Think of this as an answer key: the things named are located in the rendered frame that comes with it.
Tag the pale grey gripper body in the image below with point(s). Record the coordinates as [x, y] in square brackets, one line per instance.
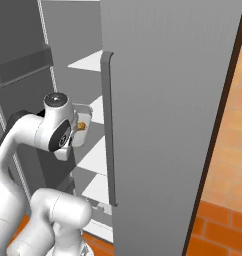
[63, 153]

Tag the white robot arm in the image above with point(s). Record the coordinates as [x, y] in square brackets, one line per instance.
[16, 166]

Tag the clear meat container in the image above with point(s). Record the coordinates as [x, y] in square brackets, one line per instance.
[83, 140]

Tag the white freezer rack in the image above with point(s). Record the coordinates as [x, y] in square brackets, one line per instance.
[98, 190]
[98, 111]
[88, 62]
[94, 160]

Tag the brown chicken drumstick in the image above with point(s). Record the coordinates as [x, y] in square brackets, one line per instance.
[81, 126]

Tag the white freezer drawer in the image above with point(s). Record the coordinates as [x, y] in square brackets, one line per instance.
[101, 226]

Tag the grey freezer body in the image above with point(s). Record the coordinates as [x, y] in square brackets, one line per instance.
[76, 30]

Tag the grey freezer door with bins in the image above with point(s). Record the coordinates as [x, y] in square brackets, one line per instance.
[16, 33]

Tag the grey door bin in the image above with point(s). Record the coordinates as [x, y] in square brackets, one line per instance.
[23, 66]
[54, 173]

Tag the dark brown cabinet panel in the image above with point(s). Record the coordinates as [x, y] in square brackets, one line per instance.
[213, 133]

